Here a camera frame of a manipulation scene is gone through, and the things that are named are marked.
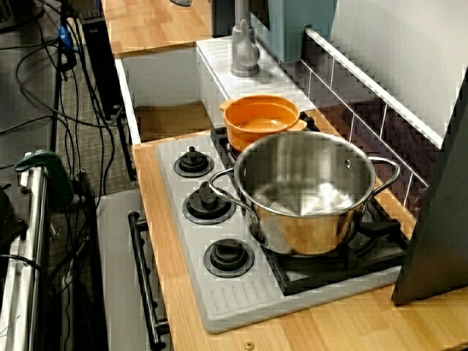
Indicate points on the dark tile backsplash panel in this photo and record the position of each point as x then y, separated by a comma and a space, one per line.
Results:
365, 109

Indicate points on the white toy kitchen cabinet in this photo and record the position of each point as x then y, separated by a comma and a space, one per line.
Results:
117, 256

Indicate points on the black stove knob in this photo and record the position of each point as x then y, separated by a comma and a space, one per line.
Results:
208, 204
228, 257
194, 162

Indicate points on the orange plastic pot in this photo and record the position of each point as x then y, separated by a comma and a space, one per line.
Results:
256, 117

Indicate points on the stainless steel pot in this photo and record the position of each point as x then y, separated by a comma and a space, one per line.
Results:
311, 226

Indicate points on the black burner grate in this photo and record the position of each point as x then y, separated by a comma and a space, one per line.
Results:
219, 137
329, 274

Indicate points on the grey toy stove panel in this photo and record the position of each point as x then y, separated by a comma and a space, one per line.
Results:
234, 300

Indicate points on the grey toy faucet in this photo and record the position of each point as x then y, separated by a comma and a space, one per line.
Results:
244, 51

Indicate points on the silver aluminium frame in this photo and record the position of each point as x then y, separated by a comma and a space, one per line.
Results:
34, 237

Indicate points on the black side panel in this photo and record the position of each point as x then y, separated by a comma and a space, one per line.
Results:
438, 237

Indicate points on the brown cardboard sheet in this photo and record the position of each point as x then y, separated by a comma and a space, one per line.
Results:
172, 122

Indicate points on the white toy sink basin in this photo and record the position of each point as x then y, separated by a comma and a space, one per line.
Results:
164, 80

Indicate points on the pale blue plastic box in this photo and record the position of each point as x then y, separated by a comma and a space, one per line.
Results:
300, 29

